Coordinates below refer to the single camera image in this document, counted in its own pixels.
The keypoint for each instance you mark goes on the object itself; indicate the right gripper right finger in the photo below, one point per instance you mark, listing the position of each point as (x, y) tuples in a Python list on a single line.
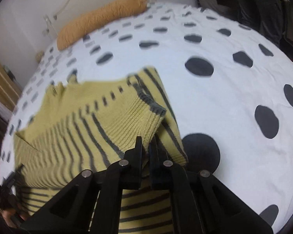
[(168, 175)]

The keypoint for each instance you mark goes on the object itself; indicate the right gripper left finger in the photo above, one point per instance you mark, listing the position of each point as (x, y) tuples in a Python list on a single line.
[(109, 185)]

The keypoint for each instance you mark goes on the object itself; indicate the yellow striped knit cardigan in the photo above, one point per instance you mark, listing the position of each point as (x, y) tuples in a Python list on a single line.
[(91, 125)]

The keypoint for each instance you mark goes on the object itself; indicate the white polka dot duvet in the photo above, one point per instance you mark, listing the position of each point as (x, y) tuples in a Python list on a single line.
[(230, 89)]

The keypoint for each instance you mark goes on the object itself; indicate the wooden nightstand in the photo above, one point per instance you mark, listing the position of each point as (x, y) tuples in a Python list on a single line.
[(9, 91)]

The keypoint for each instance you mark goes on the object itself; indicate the round woven lamp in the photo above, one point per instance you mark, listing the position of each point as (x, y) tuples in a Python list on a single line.
[(39, 56)]

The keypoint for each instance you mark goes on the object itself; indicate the orange bolster pillow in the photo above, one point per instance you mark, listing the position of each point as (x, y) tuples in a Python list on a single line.
[(96, 19)]

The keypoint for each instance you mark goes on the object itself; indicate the white bed headboard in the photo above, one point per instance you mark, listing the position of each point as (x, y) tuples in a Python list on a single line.
[(28, 27)]

